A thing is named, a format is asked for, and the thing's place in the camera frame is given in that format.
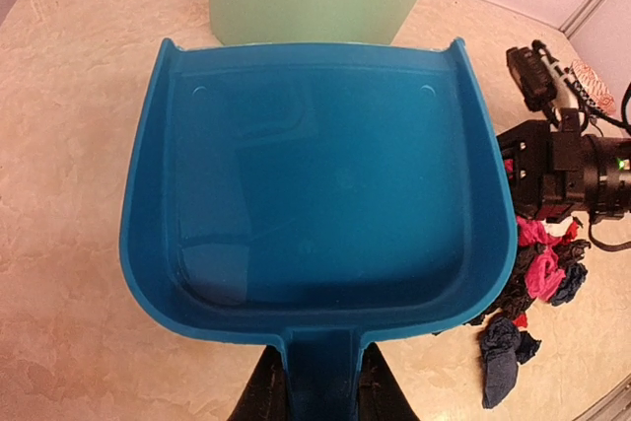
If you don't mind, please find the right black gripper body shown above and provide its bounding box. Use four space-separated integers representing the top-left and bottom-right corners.
497 120 604 219

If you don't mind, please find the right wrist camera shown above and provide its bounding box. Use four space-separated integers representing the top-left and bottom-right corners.
506 39 578 127

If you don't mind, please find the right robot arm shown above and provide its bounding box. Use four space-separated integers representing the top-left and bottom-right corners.
497 120 630 223

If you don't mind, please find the blue dustpan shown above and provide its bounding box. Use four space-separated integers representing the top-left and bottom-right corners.
119 38 517 420

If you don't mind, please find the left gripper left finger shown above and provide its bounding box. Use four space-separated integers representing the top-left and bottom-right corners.
229 346 289 421

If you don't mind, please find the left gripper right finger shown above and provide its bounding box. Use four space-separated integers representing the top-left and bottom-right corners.
357 343 419 421

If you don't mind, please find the red patterned bowl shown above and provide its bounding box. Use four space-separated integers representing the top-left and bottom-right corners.
570 59 615 116

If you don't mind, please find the navy scrap front centre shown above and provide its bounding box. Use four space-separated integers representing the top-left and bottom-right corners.
479 316 541 409

